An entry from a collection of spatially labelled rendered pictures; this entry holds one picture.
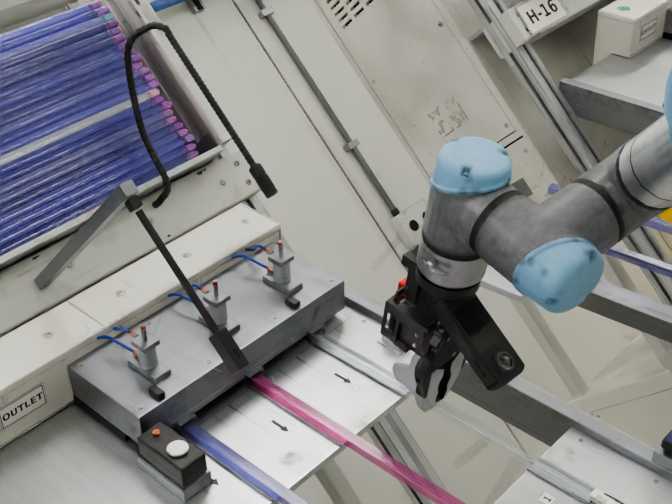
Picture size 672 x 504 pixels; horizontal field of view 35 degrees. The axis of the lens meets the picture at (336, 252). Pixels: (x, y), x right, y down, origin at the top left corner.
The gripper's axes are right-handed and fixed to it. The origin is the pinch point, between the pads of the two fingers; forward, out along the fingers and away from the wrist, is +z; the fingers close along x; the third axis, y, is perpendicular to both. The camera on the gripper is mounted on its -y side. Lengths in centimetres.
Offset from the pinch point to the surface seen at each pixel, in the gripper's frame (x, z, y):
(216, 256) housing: 3.3, -1.7, 34.7
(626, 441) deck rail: -8.9, -3.4, -20.0
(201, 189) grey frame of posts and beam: -4.3, -2.1, 46.1
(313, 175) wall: -137, 114, 138
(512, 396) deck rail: -8.0, 0.4, -5.7
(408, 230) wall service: -155, 129, 109
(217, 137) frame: -9.0, -7.8, 48.2
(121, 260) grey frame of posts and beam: 12.0, -0.2, 43.4
